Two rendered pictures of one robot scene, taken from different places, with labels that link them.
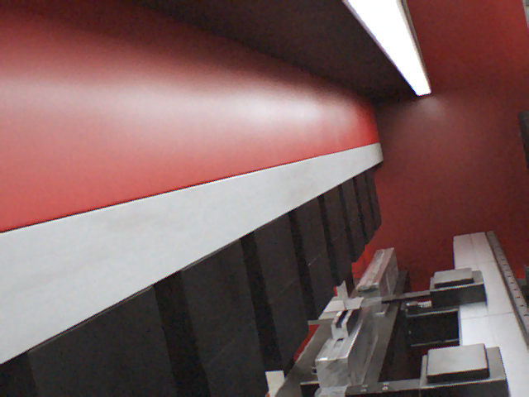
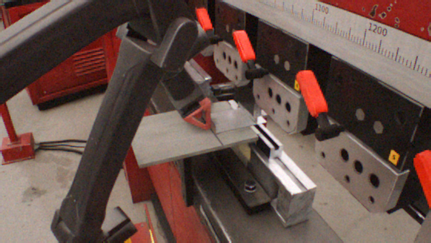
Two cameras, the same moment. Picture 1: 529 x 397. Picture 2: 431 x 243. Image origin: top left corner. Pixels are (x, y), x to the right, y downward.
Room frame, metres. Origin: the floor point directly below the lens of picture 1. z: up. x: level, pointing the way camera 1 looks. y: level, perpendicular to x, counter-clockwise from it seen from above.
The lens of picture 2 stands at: (0.82, 0.37, 1.41)
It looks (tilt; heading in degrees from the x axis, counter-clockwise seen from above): 31 degrees down; 320
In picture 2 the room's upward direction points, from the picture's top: straight up
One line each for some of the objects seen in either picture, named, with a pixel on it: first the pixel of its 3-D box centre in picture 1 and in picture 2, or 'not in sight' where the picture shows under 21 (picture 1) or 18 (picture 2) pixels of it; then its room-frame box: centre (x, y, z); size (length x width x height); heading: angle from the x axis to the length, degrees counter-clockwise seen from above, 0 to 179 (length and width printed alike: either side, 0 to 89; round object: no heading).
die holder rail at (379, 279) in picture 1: (380, 279); (180, 66); (1.84, -0.31, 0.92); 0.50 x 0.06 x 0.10; 163
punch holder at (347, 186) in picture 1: (335, 221); (244, 40); (1.34, -0.15, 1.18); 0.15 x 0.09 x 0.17; 163
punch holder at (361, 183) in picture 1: (349, 209); (210, 19); (1.53, -0.21, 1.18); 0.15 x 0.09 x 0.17; 163
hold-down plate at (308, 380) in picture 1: (328, 361); (230, 167); (1.30, -0.08, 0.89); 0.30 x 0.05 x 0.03; 163
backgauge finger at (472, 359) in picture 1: (407, 380); not in sight; (0.80, -0.15, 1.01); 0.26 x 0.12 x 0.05; 73
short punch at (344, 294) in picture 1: (345, 281); (248, 97); (1.32, -0.14, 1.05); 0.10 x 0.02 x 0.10; 163
